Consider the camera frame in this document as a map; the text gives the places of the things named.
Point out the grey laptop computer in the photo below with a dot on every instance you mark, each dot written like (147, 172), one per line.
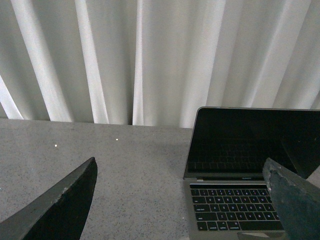
(226, 194)

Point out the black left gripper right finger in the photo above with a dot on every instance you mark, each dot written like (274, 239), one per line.
(296, 201)

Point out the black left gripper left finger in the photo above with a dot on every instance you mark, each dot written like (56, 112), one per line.
(60, 213)

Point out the white pleated curtain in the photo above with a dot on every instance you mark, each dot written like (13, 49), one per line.
(155, 62)

